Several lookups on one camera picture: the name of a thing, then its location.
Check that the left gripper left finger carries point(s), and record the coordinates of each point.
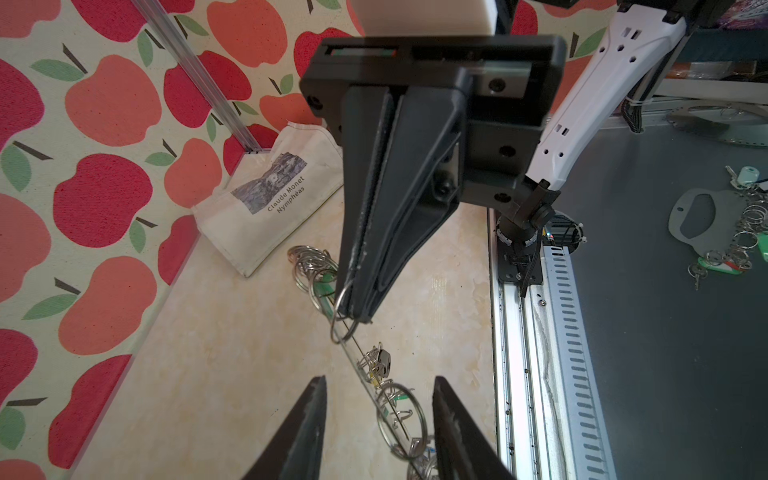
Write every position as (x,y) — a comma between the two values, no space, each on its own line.
(295,450)

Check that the right aluminium frame post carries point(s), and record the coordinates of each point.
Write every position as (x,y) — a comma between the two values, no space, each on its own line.
(171,37)

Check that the front aluminium rail base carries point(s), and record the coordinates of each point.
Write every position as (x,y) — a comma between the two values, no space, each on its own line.
(550,422)

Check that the metal ring plate with keyrings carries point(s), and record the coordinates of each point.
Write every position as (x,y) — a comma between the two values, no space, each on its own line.
(400,418)

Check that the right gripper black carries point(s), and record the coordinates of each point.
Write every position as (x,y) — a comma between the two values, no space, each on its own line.
(425,123)

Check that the spare metal plate with keys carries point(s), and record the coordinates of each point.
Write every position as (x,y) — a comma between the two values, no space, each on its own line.
(737,233)

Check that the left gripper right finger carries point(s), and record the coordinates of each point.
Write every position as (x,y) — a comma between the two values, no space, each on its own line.
(461,449)

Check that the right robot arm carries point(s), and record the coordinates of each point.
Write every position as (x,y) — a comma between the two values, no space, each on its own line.
(642,40)

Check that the canvas Monet tote bag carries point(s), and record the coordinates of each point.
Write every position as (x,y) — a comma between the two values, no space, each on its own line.
(270,195)

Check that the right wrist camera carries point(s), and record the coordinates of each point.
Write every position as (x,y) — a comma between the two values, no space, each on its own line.
(391,18)

